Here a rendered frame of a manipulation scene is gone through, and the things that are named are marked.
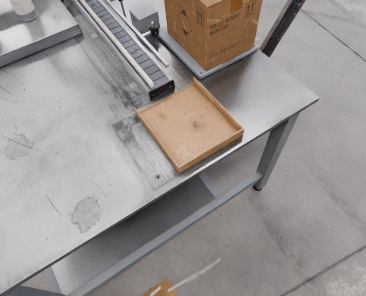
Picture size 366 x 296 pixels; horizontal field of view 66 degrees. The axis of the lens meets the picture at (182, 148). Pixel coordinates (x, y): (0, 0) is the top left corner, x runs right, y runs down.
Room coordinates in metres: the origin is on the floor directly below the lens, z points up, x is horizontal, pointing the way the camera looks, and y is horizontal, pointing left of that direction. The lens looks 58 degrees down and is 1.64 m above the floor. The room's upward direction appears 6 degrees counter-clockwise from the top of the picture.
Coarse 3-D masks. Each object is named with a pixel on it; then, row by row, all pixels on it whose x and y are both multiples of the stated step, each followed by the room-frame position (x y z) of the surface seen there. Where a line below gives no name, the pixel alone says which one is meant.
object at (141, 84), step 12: (72, 0) 1.43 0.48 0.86; (84, 12) 1.27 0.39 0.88; (96, 24) 1.17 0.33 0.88; (120, 24) 1.16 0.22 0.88; (132, 36) 1.06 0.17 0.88; (144, 48) 0.98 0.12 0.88; (120, 60) 0.94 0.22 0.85; (156, 60) 0.89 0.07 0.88; (132, 72) 0.84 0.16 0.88; (144, 84) 0.77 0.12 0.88; (168, 84) 0.77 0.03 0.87; (156, 96) 0.74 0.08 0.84
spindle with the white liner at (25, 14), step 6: (12, 0) 1.24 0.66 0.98; (18, 0) 1.24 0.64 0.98; (24, 0) 1.26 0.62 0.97; (30, 0) 1.29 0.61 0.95; (12, 6) 1.26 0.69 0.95; (18, 6) 1.24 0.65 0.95; (24, 6) 1.25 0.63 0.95; (30, 6) 1.27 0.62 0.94; (18, 12) 1.24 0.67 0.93; (24, 12) 1.24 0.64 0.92; (30, 12) 1.25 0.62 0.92; (36, 12) 1.29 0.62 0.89; (24, 18) 1.24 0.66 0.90; (30, 18) 1.25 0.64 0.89
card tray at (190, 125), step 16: (176, 96) 0.74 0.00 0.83; (192, 96) 0.73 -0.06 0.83; (208, 96) 0.71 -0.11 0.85; (144, 112) 0.67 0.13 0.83; (160, 112) 0.67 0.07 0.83; (176, 112) 0.66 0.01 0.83; (192, 112) 0.65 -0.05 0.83; (208, 112) 0.64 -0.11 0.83; (224, 112) 0.62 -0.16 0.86; (160, 128) 0.59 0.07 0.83; (176, 128) 0.59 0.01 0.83; (192, 128) 0.58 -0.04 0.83; (208, 128) 0.57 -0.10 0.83; (224, 128) 0.57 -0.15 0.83; (240, 128) 0.54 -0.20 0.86; (160, 144) 0.51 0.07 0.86; (176, 144) 0.52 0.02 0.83; (192, 144) 0.51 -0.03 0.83; (208, 144) 0.51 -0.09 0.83; (224, 144) 0.50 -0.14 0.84; (176, 160) 0.46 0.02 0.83; (192, 160) 0.43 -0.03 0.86
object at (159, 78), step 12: (96, 0) 1.36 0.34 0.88; (96, 12) 1.26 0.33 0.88; (108, 12) 1.25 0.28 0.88; (108, 24) 1.16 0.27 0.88; (108, 36) 1.07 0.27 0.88; (120, 36) 1.07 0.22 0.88; (132, 48) 0.98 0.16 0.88; (144, 60) 0.90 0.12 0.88; (156, 72) 0.83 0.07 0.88; (156, 84) 0.76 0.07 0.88
